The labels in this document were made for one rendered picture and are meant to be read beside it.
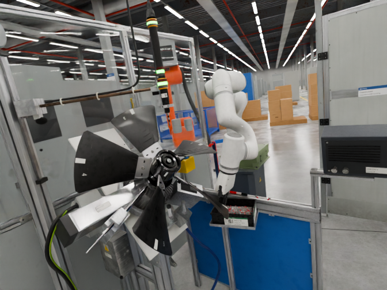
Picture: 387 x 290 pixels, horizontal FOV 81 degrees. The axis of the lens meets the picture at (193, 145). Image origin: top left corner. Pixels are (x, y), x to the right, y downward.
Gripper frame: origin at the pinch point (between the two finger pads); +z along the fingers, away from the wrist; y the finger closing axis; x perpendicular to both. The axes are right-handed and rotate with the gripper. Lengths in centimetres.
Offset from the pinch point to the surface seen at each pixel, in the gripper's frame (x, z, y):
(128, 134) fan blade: -47, -22, 16
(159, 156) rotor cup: -24.5, -18.5, 17.2
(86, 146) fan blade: -39, -25, 41
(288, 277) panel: 35, 53, -31
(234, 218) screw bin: 4.4, 13.4, -7.4
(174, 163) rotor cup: -19.3, -15.9, 13.6
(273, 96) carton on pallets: -194, 48, -728
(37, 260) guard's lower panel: -79, 53, 52
